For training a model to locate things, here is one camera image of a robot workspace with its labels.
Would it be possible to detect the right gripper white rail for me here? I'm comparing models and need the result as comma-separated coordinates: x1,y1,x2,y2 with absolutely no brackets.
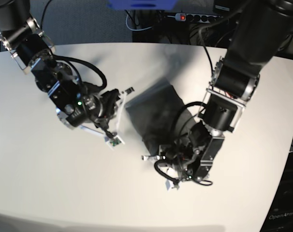
78,87,134,142

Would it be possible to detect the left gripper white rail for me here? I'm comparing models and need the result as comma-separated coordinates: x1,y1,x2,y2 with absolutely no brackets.
141,145,180,187

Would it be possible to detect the grey T-shirt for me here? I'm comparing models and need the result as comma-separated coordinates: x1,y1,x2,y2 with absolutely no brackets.
125,81,202,156

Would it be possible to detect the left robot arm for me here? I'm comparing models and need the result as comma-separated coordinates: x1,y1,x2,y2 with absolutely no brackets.
153,0,293,189

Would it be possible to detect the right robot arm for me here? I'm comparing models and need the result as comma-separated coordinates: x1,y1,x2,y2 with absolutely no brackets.
0,0,133,144

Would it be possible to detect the blue plastic box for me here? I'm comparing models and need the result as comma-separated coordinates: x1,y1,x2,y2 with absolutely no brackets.
108,0,177,10

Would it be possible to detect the white power strip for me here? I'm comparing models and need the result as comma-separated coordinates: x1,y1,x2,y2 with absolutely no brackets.
173,13,223,24

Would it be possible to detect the black OpenArm base box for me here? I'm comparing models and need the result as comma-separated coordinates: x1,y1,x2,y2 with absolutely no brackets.
260,152,293,232

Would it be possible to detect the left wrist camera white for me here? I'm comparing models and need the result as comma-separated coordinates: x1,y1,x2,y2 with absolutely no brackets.
165,180,179,191

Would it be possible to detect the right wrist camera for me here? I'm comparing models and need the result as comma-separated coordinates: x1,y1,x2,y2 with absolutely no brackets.
104,135,125,150

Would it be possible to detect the white cable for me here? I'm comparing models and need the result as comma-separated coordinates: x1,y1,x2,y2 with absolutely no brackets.
125,10,154,31

